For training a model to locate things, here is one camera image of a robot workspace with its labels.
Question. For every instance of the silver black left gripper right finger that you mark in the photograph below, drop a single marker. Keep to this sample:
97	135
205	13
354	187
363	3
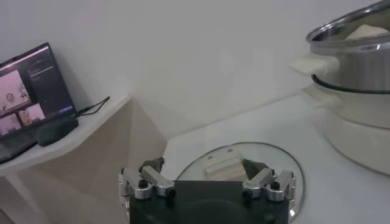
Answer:
259	182

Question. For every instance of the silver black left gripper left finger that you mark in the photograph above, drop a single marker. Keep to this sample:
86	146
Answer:
158	182

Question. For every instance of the round glass pot lid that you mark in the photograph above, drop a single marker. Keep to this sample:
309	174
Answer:
274	158

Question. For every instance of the stainless steel steamer basket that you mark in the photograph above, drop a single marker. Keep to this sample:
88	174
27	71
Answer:
359	70

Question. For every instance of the white side table with laptop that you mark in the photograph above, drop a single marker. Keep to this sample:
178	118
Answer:
100	170

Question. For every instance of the cream electric cooker base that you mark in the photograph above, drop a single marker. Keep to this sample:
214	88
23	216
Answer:
359	146

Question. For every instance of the black computer mouse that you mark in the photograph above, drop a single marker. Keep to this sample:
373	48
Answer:
56	132

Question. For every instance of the black open laptop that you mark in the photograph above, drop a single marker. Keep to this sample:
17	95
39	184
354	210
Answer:
45	82

